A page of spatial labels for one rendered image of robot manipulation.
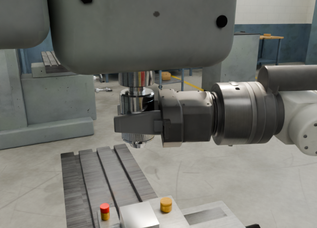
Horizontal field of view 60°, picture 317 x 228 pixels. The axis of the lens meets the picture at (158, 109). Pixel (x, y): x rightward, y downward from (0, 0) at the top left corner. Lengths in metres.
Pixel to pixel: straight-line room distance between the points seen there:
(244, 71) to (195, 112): 4.82
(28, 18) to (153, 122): 0.20
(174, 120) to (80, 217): 0.45
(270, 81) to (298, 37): 9.70
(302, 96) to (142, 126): 0.22
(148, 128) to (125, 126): 0.03
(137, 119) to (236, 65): 4.69
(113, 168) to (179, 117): 0.58
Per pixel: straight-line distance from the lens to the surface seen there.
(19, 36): 0.23
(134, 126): 0.35
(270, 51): 9.35
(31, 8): 0.23
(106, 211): 0.51
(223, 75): 4.86
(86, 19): 0.25
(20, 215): 2.36
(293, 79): 0.39
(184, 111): 0.34
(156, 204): 0.55
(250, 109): 0.36
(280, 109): 0.39
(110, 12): 0.25
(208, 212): 0.60
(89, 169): 0.89
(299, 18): 9.99
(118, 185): 0.80
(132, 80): 0.35
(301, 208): 2.45
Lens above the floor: 1.36
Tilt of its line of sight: 18 degrees down
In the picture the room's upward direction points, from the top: straight up
